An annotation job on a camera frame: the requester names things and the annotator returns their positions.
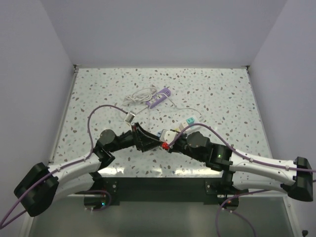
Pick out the purple power strip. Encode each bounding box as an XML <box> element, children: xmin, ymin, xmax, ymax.
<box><xmin>145</xmin><ymin>87</ymin><xmax>171</xmax><ymax>109</ymax></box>

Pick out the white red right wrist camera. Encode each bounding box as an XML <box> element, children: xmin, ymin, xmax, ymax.
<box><xmin>161</xmin><ymin>129</ymin><xmax>179</xmax><ymax>150</ymax></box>

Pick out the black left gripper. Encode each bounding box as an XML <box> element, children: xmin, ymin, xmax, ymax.
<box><xmin>109</xmin><ymin>122</ymin><xmax>161</xmax><ymax>153</ymax></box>

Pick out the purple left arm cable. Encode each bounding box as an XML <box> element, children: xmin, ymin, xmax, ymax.
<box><xmin>0</xmin><ymin>105</ymin><xmax>129</xmax><ymax>229</ymax></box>

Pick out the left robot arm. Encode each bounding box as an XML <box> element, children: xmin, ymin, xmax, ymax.
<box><xmin>13</xmin><ymin>123</ymin><xmax>162</xmax><ymax>217</ymax></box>

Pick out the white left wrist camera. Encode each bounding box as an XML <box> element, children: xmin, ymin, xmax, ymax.
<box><xmin>124</xmin><ymin>111</ymin><xmax>136</xmax><ymax>123</ymax></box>

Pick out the white charger block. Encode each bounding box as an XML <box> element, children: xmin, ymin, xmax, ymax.
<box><xmin>179</xmin><ymin>120</ymin><xmax>189</xmax><ymax>130</ymax></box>

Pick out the white multicolour power strip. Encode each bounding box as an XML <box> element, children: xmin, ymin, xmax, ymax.
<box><xmin>158</xmin><ymin>115</ymin><xmax>202</xmax><ymax>139</ymax></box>

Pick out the white purple strip cable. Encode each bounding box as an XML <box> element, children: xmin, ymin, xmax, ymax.
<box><xmin>118</xmin><ymin>85</ymin><xmax>163</xmax><ymax>129</ymax></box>

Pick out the teal plug adapter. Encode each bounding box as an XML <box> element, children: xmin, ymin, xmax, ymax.
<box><xmin>186</xmin><ymin>117</ymin><xmax>196</xmax><ymax>125</ymax></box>

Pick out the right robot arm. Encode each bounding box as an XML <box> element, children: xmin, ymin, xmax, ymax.
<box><xmin>160</xmin><ymin>131</ymin><xmax>314</xmax><ymax>202</ymax></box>

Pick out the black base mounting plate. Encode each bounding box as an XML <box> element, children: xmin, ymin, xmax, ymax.
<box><xmin>74</xmin><ymin>177</ymin><xmax>249</xmax><ymax>207</ymax></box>

